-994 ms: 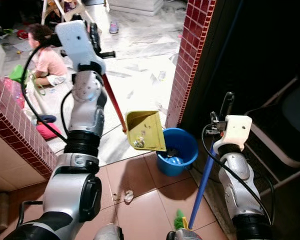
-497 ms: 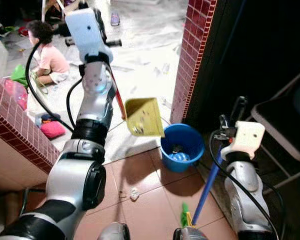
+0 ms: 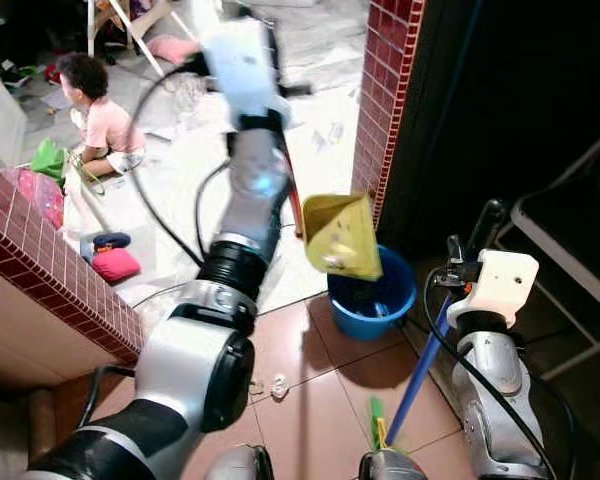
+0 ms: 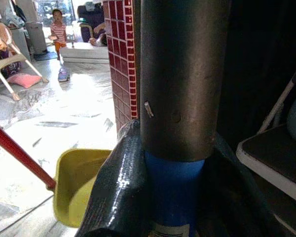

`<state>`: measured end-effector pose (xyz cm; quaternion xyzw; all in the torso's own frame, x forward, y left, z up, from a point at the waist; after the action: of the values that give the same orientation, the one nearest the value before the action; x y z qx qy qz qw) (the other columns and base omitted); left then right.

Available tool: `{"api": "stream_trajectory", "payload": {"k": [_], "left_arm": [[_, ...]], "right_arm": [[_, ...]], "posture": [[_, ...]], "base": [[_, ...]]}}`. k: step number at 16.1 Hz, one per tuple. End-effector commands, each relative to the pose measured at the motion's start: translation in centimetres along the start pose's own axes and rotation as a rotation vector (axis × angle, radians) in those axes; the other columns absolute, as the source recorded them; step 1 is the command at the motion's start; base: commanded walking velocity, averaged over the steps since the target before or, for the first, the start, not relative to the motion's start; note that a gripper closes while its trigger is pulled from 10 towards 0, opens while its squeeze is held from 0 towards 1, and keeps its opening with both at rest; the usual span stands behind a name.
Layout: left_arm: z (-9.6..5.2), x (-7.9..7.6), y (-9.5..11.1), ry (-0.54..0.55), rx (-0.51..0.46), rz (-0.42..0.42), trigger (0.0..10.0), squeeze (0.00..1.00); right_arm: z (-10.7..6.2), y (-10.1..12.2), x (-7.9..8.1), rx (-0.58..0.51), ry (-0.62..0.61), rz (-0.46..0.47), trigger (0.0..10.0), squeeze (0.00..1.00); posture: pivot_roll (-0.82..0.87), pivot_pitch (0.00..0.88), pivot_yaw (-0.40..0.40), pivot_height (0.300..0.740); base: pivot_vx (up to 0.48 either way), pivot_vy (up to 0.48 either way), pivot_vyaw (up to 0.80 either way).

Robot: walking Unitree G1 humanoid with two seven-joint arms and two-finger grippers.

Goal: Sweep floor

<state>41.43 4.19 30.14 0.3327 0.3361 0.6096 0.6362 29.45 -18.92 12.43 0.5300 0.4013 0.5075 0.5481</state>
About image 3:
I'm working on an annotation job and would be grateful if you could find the white chair frame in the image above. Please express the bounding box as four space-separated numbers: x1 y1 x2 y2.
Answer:
85 0 196 76

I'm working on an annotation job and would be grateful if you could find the pink pillow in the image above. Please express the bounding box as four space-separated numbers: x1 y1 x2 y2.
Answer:
145 35 203 66

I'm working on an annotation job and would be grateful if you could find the yellow dustpan with red handle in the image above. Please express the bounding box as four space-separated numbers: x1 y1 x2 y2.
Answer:
278 125 384 282

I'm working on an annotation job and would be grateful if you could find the blue plastic bucket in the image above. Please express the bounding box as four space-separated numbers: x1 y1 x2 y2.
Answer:
327 245 418 341

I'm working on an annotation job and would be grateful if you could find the dark blue soft item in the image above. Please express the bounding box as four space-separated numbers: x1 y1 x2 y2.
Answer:
80 232 133 253

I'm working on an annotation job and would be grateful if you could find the pink patterned bag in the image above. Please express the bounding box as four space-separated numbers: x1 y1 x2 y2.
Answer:
2 168 66 229

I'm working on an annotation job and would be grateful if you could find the grey robot leg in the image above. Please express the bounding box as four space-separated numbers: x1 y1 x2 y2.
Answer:
358 450 429 480
202 443 276 480

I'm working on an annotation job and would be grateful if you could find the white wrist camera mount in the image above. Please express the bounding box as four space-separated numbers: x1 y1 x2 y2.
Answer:
202 15 293 126
447 250 539 329

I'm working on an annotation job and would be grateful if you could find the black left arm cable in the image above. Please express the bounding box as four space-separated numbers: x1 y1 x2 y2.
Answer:
128 65 236 266

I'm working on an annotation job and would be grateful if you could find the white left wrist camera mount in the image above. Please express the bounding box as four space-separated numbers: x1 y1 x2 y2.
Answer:
202 15 293 126

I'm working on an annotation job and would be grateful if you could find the child in pink shirt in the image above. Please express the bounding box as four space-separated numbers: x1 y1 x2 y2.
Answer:
57 52 147 178

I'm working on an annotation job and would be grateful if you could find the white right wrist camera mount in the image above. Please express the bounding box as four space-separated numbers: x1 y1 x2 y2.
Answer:
447 250 539 329

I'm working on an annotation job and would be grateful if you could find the small pink cushion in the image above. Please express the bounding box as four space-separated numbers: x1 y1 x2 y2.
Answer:
88 248 142 283

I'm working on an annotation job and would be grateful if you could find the grey right robot leg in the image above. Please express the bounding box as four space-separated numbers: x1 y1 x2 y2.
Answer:
358 450 429 480

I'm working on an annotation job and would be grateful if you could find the grey left robot leg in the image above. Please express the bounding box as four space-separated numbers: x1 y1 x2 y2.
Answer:
202 443 276 480

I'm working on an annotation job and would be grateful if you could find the dark folding chair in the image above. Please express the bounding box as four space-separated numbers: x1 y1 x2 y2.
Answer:
510 125 600 381

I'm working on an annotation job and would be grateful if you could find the green bag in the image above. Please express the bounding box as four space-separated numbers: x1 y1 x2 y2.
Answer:
30 138 69 183

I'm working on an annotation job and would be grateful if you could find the blue handled green broom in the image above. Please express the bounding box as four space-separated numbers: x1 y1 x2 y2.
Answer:
365 198 508 456

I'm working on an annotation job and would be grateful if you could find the white plastic bag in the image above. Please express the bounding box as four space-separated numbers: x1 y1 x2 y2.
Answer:
63 160 116 236

